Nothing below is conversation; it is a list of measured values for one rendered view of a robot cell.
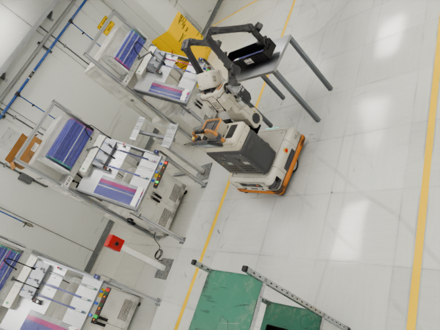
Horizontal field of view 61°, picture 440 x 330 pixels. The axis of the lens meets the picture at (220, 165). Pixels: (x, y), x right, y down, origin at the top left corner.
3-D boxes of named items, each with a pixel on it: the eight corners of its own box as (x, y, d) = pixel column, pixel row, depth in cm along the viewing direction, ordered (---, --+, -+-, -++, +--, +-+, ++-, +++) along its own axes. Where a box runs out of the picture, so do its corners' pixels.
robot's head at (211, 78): (212, 87, 324) (208, 70, 321) (198, 91, 340) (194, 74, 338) (224, 85, 332) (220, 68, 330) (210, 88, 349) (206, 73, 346)
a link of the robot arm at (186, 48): (177, 46, 336) (185, 44, 330) (183, 38, 344) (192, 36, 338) (200, 86, 361) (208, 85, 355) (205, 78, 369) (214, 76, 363)
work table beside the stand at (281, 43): (319, 122, 379) (273, 70, 336) (269, 128, 433) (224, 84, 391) (332, 87, 394) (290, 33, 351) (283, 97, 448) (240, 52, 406)
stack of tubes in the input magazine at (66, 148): (93, 131, 417) (72, 116, 403) (71, 169, 395) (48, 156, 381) (88, 133, 426) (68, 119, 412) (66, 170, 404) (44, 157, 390)
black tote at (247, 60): (230, 72, 388) (222, 65, 382) (236, 59, 393) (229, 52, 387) (270, 59, 343) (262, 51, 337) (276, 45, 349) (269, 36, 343)
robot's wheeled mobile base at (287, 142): (285, 196, 350) (269, 183, 337) (239, 193, 400) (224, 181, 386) (308, 137, 372) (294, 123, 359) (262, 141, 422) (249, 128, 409)
